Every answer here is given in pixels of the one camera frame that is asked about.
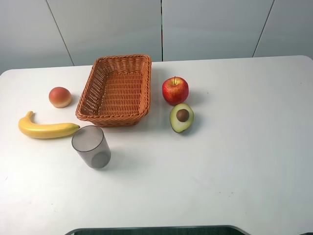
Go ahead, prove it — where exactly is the halved avocado with pit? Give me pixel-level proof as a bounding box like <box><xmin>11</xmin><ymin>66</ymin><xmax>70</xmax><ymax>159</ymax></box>
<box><xmin>170</xmin><ymin>103</ymin><xmax>194</xmax><ymax>133</ymax></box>

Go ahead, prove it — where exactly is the brown wicker basket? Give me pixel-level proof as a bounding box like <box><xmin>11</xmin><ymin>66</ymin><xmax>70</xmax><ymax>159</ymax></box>
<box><xmin>75</xmin><ymin>54</ymin><xmax>152</xmax><ymax>127</ymax></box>

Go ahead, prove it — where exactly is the red apple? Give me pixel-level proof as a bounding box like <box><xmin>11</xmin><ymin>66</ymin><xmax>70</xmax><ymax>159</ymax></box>
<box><xmin>162</xmin><ymin>76</ymin><xmax>189</xmax><ymax>106</ymax></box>

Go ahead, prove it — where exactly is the grey translucent plastic cup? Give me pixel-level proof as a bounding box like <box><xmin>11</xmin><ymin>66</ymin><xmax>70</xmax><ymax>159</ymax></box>
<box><xmin>71</xmin><ymin>125</ymin><xmax>111</xmax><ymax>169</ymax></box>

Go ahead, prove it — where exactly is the round bread bun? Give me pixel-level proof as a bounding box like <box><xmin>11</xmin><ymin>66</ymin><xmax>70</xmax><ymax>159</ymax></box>
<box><xmin>48</xmin><ymin>87</ymin><xmax>72</xmax><ymax>108</ymax></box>

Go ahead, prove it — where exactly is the dark base at bottom edge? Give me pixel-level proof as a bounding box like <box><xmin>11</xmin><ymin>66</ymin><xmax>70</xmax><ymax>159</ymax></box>
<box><xmin>67</xmin><ymin>225</ymin><xmax>248</xmax><ymax>235</ymax></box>

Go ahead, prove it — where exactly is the yellow banana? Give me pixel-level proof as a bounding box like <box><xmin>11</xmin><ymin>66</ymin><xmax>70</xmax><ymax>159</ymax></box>
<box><xmin>18</xmin><ymin>111</ymin><xmax>80</xmax><ymax>139</ymax></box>

